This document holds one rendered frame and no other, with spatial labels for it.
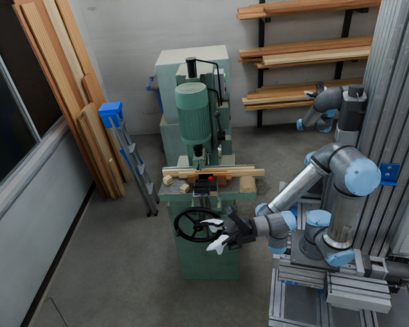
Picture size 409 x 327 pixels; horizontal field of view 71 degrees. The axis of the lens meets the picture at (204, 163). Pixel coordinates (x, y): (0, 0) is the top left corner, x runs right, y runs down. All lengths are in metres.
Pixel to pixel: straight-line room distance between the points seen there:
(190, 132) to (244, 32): 2.41
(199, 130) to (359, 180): 0.88
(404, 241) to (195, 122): 1.18
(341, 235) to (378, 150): 0.39
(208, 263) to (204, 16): 2.76
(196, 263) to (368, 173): 1.53
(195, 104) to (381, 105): 0.83
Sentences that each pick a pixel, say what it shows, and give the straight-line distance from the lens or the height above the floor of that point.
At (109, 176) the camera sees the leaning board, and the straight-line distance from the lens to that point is 3.21.
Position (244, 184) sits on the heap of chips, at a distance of 1.76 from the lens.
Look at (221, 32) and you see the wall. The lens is 3.83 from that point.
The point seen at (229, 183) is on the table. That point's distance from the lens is 1.81.
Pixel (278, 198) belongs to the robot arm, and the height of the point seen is 1.22.
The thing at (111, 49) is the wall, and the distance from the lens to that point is 4.04.
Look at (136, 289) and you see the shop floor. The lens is 2.52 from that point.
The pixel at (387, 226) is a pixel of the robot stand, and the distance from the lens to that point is 1.71.
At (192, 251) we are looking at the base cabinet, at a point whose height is 0.35.
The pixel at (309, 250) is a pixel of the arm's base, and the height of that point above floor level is 0.86.
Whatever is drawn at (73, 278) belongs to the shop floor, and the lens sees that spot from 2.80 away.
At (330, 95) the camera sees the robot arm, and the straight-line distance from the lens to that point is 1.63.
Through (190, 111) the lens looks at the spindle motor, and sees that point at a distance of 1.55.
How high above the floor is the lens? 2.05
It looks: 35 degrees down
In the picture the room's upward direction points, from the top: 6 degrees counter-clockwise
